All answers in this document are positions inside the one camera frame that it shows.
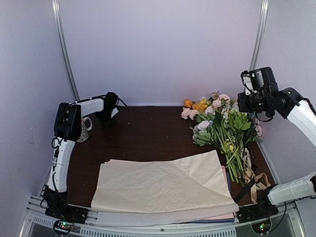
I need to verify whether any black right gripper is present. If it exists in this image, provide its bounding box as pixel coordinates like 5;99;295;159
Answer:
238;92;270;112

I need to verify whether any front aluminium rail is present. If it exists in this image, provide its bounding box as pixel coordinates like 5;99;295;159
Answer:
18;196;306;237

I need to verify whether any aluminium frame post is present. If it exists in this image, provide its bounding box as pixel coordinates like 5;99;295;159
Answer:
249;0;269;71
51;0;80;101

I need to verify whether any beige top wrapping paper sheet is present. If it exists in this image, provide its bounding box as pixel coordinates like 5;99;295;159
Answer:
91;150;238;214

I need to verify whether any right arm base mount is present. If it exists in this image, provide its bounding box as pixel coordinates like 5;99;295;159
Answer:
237;204;279;235

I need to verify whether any beige ribbon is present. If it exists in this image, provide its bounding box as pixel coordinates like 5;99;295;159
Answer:
242;148;271;204

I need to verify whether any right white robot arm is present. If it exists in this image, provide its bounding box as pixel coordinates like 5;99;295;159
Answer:
237;67;316;218

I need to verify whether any patterned mug with yellow inside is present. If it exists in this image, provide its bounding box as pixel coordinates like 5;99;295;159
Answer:
77;117;93;143

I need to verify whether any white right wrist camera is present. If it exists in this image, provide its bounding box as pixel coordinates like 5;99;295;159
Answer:
240;71;253;95

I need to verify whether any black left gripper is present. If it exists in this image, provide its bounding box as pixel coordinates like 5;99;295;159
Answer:
96;109;116;128

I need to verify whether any left aluminium frame post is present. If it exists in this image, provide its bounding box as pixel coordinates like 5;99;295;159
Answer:
51;0;80;101

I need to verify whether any stack of pastel paper sheets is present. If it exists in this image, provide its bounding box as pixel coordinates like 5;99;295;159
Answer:
95;165;235;226

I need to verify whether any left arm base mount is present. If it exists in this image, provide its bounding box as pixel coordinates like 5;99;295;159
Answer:
45;206;88;236

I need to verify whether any right aluminium frame post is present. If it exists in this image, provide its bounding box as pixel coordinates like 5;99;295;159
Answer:
249;0;269;71

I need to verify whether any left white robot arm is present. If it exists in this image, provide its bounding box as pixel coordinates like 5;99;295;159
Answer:
44;92;119;219

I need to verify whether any pile of fake flowers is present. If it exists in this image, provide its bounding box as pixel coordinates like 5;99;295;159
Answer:
181;91;261;186

